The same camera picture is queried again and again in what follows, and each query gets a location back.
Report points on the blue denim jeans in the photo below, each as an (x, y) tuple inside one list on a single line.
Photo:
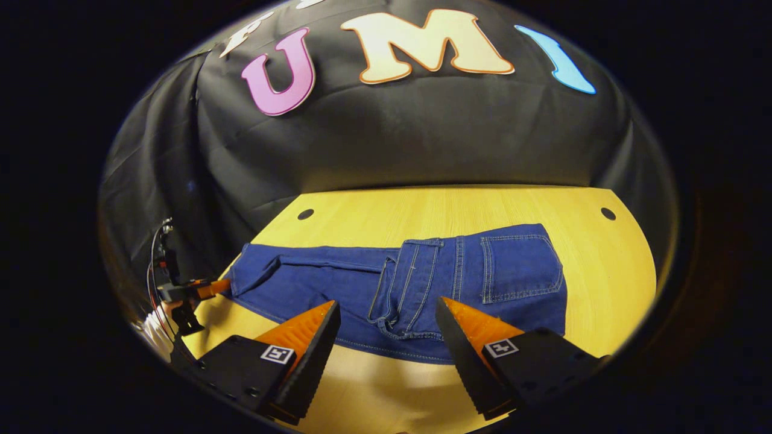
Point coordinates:
[(518, 265)]

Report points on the black backdrop cloth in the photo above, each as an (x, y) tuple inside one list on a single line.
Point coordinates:
[(422, 132)]

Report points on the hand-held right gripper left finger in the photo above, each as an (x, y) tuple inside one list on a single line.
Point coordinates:
[(316, 361)]

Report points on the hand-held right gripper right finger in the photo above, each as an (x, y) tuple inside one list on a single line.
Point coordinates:
[(458, 355)]

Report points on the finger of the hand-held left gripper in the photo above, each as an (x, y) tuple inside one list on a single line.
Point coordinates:
[(214, 288)]

